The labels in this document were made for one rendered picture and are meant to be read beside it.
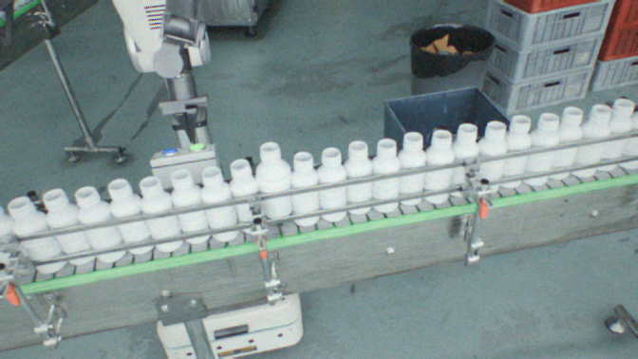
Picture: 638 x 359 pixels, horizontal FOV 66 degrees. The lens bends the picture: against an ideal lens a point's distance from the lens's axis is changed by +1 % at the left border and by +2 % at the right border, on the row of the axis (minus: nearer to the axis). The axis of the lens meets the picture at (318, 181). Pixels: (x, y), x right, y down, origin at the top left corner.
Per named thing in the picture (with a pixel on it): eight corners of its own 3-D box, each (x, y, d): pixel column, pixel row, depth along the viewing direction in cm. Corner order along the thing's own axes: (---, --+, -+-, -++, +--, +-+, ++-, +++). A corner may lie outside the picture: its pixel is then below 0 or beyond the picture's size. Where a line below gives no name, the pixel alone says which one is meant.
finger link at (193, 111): (202, 143, 106) (195, 101, 103) (169, 148, 105) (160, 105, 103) (204, 138, 113) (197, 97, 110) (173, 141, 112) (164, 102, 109)
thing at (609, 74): (591, 92, 337) (602, 63, 323) (554, 67, 369) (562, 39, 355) (669, 78, 347) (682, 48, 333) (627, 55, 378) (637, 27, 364)
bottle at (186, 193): (217, 235, 104) (202, 174, 94) (193, 250, 101) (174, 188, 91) (203, 221, 108) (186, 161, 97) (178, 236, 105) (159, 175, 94)
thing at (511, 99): (506, 116, 320) (513, 85, 306) (472, 89, 351) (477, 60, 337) (586, 98, 332) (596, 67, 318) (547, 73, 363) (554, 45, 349)
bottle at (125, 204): (160, 235, 105) (139, 174, 95) (152, 255, 100) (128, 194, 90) (133, 236, 105) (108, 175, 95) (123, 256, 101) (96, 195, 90)
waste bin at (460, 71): (418, 162, 286) (426, 61, 246) (393, 123, 321) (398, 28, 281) (491, 151, 291) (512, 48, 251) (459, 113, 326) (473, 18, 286)
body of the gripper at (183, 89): (208, 105, 104) (202, 70, 102) (159, 111, 103) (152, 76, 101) (210, 102, 110) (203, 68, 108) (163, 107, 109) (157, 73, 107)
